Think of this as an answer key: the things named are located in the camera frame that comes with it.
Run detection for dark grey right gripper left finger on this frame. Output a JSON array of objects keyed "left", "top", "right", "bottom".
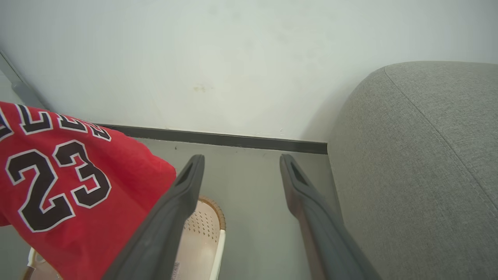
[{"left": 102, "top": 154, "right": 205, "bottom": 280}]

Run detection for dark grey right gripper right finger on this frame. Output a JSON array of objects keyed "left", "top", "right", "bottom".
[{"left": 280, "top": 154, "right": 383, "bottom": 280}]

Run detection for red basketball jersey number 23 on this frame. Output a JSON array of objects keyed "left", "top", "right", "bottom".
[{"left": 0, "top": 101, "right": 177, "bottom": 280}]

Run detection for beige perforated laundry basket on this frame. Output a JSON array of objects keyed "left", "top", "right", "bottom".
[{"left": 21, "top": 196, "right": 226, "bottom": 280}]

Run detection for dark grey baseboard strip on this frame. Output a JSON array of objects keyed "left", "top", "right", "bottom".
[{"left": 95, "top": 124, "right": 328, "bottom": 155}]

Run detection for grey fabric sofa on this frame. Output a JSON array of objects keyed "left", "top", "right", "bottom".
[{"left": 328, "top": 61, "right": 498, "bottom": 280}]

